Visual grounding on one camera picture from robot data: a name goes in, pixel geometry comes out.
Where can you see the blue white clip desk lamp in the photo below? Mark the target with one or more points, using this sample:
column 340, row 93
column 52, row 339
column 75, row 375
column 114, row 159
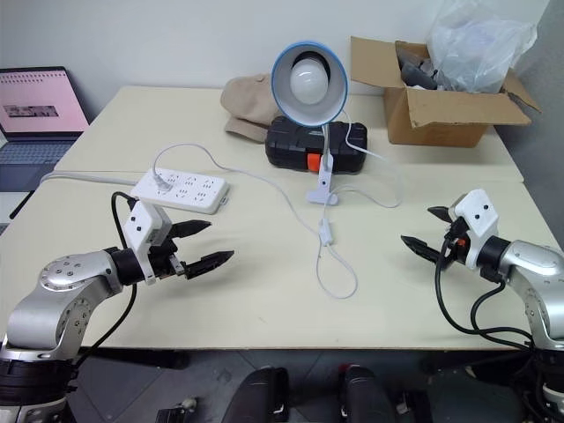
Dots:
column 308, row 81

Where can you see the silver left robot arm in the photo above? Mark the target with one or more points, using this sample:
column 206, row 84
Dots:
column 61, row 274

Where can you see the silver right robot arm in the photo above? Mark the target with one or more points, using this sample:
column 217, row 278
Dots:
column 531, row 264

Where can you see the dark rounded shape red spot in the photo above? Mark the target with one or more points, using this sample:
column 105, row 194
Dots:
column 365, row 396

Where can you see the clear plastic bag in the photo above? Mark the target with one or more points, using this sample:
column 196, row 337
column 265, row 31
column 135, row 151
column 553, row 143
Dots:
column 480, row 48

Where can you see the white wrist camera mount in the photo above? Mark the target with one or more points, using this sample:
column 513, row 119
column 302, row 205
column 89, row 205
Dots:
column 478, row 220
column 140, row 229

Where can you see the grey items in box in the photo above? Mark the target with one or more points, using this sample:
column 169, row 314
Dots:
column 414, row 70

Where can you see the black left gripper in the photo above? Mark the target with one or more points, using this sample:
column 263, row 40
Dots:
column 166, row 261

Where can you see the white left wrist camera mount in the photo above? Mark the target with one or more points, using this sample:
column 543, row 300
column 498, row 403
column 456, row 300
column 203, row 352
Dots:
column 140, row 229

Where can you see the brown cardboard box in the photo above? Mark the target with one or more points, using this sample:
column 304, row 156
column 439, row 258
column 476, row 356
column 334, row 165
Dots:
column 436, row 123

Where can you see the white power strip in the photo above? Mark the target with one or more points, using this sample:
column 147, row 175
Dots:
column 194, row 191

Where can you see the grey laptop pink screen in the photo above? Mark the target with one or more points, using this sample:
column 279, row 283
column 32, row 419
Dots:
column 35, row 106

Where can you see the white plug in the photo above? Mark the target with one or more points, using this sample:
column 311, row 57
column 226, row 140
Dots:
column 162, row 184

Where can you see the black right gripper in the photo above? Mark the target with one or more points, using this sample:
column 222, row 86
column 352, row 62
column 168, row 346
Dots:
column 454, row 249

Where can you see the black tool case orange latch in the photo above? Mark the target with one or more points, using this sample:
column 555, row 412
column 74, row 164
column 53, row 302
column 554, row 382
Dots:
column 291, row 145

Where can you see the beige cloth hat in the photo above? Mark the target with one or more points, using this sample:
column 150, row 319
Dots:
column 247, row 103

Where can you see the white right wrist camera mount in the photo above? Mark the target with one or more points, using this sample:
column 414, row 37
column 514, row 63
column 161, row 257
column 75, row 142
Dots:
column 478, row 220

